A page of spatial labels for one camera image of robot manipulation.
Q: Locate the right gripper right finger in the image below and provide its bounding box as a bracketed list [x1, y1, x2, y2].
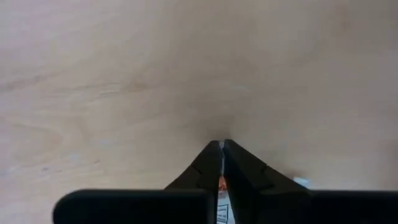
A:
[223, 139, 398, 224]

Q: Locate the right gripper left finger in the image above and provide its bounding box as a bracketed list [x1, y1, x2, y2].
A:
[52, 139, 223, 224]

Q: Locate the black printed white packet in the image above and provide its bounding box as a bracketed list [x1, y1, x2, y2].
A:
[293, 176, 312, 189]
[216, 140, 236, 224]

